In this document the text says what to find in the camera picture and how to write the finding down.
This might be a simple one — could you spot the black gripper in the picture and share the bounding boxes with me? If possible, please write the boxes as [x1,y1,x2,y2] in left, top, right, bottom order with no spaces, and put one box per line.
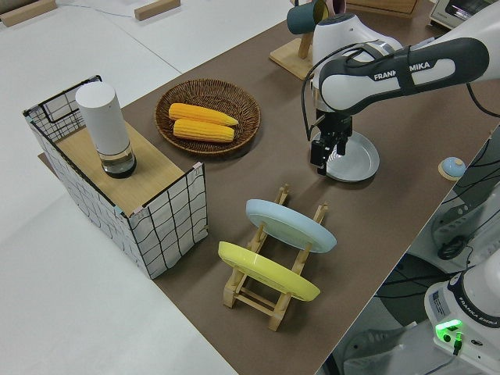
[310,111,355,176]

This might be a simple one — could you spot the gray plate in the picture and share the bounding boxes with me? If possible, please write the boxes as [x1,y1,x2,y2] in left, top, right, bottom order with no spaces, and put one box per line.
[323,130,381,184]

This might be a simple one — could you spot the light blue plate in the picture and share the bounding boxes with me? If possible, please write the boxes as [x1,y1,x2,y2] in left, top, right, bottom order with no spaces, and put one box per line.
[245,198,338,254]

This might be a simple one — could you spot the yellow plate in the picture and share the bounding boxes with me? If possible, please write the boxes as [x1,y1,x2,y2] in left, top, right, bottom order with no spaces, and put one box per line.
[217,241,322,302]

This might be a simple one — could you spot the wooden plate rack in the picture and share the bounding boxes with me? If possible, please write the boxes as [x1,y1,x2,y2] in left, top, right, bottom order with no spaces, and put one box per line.
[222,183,330,332]

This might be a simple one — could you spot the brown table mat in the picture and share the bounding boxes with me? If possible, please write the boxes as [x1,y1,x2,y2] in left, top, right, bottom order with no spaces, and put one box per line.
[37,0,500,375]

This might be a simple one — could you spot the wooden mug stand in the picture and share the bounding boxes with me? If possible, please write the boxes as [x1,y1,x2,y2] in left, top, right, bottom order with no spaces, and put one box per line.
[269,30,318,81]

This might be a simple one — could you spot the blue service bell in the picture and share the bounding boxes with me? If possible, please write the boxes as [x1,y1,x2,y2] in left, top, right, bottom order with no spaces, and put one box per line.
[437,156,466,181]

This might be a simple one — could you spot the yellow corn cob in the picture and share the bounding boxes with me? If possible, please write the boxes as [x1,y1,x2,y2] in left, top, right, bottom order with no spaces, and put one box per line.
[168,102,240,127]
[173,119,236,144]

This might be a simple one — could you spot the teal mug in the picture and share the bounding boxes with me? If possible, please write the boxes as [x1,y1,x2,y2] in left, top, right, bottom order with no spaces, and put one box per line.
[287,0,330,35]

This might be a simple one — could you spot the brown wicker basket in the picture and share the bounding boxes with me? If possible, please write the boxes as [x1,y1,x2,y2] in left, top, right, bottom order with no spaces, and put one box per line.
[155,79,262,154]

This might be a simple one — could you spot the wooden box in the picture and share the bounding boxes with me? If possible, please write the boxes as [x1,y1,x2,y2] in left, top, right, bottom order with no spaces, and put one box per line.
[345,0,421,19]

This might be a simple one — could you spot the silver toaster oven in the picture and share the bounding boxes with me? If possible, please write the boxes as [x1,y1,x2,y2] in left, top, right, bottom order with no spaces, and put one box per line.
[427,0,485,30]

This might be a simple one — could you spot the wooden block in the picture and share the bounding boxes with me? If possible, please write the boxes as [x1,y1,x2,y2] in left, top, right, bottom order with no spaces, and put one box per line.
[0,0,58,27]
[134,0,182,20]

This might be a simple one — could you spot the white cylinder bottle glass base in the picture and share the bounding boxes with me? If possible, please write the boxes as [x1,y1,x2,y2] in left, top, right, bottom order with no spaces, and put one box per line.
[75,81,138,180]

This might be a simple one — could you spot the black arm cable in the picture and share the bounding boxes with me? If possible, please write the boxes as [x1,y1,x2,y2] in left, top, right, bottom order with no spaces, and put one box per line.
[301,37,500,142]

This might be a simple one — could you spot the coiled black cable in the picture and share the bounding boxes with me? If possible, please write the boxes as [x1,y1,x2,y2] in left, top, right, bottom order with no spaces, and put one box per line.
[437,237,466,261]

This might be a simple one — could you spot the wire grid basket with board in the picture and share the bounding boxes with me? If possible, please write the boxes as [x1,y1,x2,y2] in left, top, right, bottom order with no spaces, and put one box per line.
[22,73,208,280]

